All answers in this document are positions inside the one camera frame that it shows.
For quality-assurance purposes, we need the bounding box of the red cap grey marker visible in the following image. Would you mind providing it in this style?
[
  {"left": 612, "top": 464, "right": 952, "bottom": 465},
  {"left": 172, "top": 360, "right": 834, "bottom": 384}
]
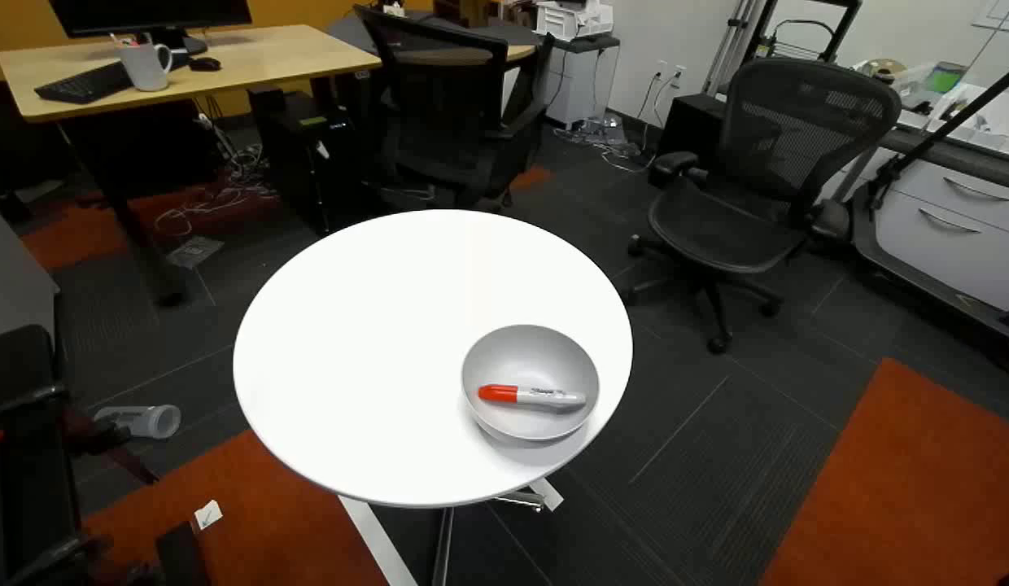
[{"left": 474, "top": 383, "right": 589, "bottom": 415}]

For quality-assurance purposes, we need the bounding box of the grey bowl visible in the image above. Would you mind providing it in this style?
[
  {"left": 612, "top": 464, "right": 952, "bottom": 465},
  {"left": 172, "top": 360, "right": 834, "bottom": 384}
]
[{"left": 459, "top": 323, "right": 602, "bottom": 445}]

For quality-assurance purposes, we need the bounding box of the black padded office chair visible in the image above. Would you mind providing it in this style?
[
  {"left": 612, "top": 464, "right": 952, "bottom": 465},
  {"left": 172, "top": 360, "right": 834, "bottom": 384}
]
[{"left": 356, "top": 5, "right": 558, "bottom": 215}]

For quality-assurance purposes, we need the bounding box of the black computer tower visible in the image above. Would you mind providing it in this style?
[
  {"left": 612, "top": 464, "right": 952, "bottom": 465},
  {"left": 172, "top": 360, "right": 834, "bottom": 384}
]
[{"left": 247, "top": 84, "right": 363, "bottom": 234}]

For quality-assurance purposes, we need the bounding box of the small black box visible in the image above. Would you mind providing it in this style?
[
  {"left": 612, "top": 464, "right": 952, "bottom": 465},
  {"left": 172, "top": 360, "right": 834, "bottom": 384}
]
[{"left": 657, "top": 93, "right": 734, "bottom": 171}]

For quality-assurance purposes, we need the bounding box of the white table base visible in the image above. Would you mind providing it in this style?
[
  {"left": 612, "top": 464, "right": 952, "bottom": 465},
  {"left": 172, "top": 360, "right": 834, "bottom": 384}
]
[{"left": 336, "top": 476, "right": 571, "bottom": 586}]

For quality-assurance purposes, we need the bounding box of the black mesh office chair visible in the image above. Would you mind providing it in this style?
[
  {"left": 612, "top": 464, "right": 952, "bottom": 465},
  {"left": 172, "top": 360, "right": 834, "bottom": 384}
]
[{"left": 621, "top": 55, "right": 906, "bottom": 360}]

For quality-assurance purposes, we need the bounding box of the light wooden desk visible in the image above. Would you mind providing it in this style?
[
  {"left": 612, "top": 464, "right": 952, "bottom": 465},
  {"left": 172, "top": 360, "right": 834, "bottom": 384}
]
[{"left": 0, "top": 24, "right": 383, "bottom": 310}]

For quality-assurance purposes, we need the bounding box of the small white paper tag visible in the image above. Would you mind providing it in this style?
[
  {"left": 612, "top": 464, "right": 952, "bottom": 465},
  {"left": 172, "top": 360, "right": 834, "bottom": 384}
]
[{"left": 190, "top": 498, "right": 229, "bottom": 536}]

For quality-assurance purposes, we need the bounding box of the clear plastic cup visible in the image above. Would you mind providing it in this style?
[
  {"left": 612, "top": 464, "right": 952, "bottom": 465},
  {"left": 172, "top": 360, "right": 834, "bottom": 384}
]
[{"left": 91, "top": 402, "right": 186, "bottom": 442}]

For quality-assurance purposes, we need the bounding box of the white mug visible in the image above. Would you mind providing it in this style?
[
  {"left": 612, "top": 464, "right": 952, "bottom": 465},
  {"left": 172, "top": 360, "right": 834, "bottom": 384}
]
[{"left": 110, "top": 30, "right": 180, "bottom": 96}]

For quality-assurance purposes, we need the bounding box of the white drawer cabinet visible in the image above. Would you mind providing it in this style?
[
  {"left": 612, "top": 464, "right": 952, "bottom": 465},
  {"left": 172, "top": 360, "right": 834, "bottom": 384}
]
[{"left": 845, "top": 106, "right": 1009, "bottom": 352}]

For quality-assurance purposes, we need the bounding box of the black monitor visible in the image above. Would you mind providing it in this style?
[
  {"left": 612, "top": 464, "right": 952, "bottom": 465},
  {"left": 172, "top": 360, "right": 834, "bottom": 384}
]
[{"left": 47, "top": 0, "right": 256, "bottom": 44}]

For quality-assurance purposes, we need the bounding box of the black tripod rod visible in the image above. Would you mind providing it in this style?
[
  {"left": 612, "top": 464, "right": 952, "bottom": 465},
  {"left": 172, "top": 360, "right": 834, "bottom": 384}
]
[{"left": 867, "top": 58, "right": 1009, "bottom": 215}]

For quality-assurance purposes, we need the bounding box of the black keyboard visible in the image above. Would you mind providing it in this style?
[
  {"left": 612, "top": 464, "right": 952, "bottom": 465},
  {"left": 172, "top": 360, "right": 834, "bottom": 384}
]
[{"left": 33, "top": 58, "right": 137, "bottom": 108}]

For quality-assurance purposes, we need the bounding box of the black equipment cart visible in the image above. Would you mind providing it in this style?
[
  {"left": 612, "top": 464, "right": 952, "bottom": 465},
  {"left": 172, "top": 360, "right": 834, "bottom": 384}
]
[{"left": 0, "top": 193, "right": 99, "bottom": 586}]

